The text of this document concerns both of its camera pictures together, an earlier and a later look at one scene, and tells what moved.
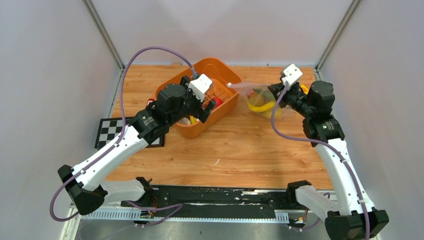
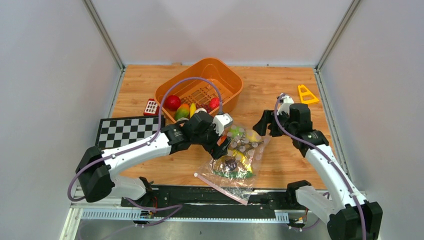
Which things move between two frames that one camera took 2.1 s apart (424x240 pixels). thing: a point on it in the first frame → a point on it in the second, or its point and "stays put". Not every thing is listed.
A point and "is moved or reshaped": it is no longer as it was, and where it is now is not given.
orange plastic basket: (226, 84) stays put
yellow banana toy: (262, 107) → (241, 157)
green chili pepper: (267, 94) → (234, 175)
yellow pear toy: (278, 113) is moved or reshaped
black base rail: (194, 202) stays put
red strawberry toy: (218, 101) stays put
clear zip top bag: (259, 100) → (233, 172)
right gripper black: (276, 89) → (268, 117)
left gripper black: (200, 112) → (217, 151)
